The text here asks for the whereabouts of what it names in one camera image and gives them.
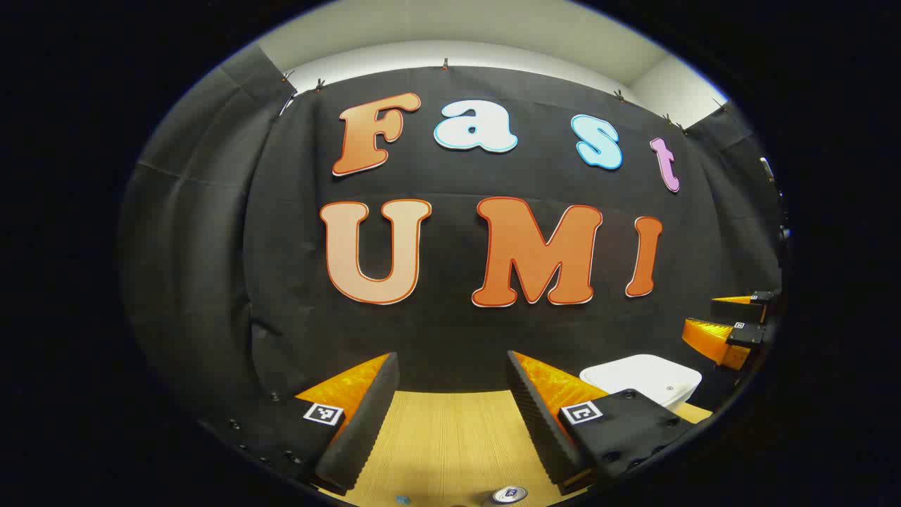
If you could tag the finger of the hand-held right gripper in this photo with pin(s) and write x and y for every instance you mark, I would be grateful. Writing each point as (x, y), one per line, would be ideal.
(711, 339)
(739, 300)

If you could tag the black backdrop cloth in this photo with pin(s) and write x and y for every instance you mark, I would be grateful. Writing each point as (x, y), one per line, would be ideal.
(281, 246)

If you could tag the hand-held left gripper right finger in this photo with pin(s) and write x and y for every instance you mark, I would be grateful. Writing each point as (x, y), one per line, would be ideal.
(538, 415)

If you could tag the white desktop garbage bin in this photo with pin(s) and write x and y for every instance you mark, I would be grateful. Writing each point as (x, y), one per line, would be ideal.
(640, 373)

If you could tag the wooden desktop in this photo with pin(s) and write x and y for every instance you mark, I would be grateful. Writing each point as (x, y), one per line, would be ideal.
(450, 443)

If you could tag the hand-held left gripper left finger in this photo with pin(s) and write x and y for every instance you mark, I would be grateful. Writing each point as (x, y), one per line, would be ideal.
(366, 415)

